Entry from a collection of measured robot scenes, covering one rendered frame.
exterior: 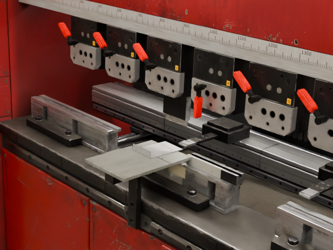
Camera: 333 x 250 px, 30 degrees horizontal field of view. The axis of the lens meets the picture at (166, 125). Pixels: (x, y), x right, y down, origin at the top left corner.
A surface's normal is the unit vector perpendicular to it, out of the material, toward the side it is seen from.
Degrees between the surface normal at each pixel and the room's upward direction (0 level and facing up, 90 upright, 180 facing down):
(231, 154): 90
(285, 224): 90
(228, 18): 90
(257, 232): 0
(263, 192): 0
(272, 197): 0
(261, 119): 90
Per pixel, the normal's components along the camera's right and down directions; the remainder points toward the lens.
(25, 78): 0.68, 0.27
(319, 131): -0.73, 0.20
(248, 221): 0.04, -0.94
